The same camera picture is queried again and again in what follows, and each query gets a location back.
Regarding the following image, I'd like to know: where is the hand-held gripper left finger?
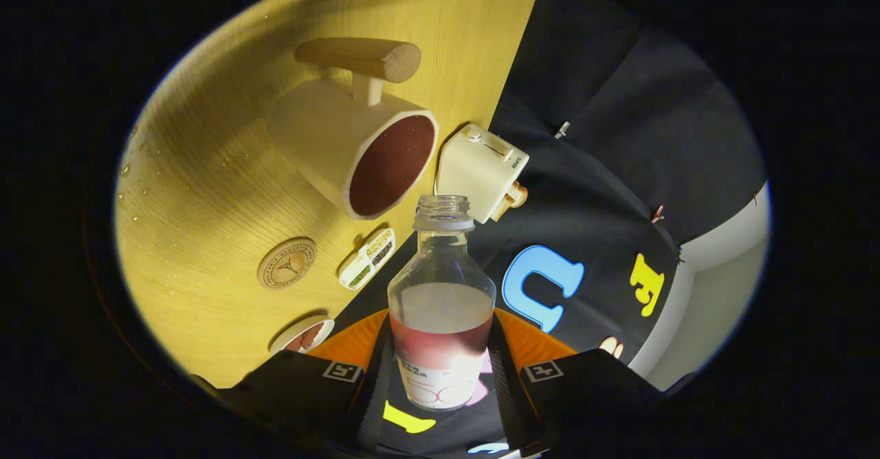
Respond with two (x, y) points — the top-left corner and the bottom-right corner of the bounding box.
(199, 308), (396, 457)

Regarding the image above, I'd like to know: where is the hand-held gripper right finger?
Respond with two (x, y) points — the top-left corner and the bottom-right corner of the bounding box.
(487, 308), (668, 458)

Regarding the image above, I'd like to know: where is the clear juice bottle pink label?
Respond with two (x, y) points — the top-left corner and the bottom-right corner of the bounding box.
(387, 194), (497, 412)

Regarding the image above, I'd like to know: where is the round cork coaster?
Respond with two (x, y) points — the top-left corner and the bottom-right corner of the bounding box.
(257, 237), (318, 289)

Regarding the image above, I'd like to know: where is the cream cup with wooden handle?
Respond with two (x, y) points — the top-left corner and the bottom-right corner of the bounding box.
(268, 36), (439, 221)

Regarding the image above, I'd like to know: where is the white plate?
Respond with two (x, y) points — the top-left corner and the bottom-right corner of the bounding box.
(269, 316), (336, 355)

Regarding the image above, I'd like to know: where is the white divided spice tray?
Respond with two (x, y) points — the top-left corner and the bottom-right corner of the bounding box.
(338, 227), (396, 291)

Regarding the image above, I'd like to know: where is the white toaster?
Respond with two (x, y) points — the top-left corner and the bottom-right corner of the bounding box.
(434, 124), (530, 225)

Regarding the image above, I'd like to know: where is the wooden table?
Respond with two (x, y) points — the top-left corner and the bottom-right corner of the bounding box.
(113, 0), (539, 390)

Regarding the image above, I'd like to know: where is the black backdrop cloth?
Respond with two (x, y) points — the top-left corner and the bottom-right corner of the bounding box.
(344, 0), (767, 459)

